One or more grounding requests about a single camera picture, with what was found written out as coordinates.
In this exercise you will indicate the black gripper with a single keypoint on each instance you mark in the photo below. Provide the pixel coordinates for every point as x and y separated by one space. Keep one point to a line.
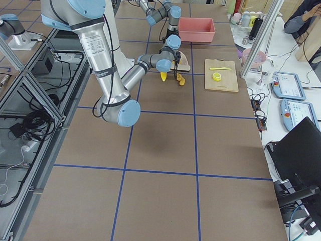
170 33
178 56

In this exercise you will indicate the beige plastic dustpan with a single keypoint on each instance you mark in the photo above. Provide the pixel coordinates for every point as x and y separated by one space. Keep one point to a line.
183 65

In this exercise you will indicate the tan toy ginger root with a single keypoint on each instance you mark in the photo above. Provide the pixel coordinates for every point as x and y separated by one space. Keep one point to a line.
180 79

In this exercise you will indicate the yellow toy corn cob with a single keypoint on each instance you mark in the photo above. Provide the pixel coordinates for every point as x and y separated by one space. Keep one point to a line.
163 76

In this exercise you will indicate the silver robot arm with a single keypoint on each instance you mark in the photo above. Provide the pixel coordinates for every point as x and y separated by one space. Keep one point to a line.
94 23
167 10

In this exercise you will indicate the pink plastic bin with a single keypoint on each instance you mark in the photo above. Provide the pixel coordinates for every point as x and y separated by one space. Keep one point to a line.
199 30

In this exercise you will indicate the yellow plastic knife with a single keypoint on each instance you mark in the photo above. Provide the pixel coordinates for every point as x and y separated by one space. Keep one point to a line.
220 68

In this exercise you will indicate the yellow lemon slices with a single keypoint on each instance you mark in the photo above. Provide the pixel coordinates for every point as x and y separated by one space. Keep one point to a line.
216 76

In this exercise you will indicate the wooden cutting board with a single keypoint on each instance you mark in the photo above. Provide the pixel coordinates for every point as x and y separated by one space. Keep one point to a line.
228 82

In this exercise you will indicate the pink bowl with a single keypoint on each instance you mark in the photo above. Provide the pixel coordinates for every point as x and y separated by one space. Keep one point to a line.
258 60

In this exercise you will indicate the black bottle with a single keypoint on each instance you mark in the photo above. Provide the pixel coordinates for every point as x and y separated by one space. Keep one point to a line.
256 26

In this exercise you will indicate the upper blue teach pendant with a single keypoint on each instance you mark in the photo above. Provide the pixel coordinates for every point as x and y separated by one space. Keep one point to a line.
287 85

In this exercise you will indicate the blue teach pendant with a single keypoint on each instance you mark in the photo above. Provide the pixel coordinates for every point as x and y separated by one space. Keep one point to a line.
287 85
293 112

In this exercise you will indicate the seated person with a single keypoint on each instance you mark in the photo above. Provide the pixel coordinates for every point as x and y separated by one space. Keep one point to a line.
304 26

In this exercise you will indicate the lower blue teach pendant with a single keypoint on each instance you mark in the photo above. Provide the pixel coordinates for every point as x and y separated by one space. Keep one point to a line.
293 112

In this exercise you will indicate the black laptop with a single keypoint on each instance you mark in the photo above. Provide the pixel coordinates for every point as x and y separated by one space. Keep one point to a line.
296 157

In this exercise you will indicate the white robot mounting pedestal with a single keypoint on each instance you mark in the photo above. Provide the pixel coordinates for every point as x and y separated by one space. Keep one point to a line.
118 37

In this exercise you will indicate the aluminium frame post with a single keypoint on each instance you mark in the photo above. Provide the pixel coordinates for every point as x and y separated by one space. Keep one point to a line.
267 22

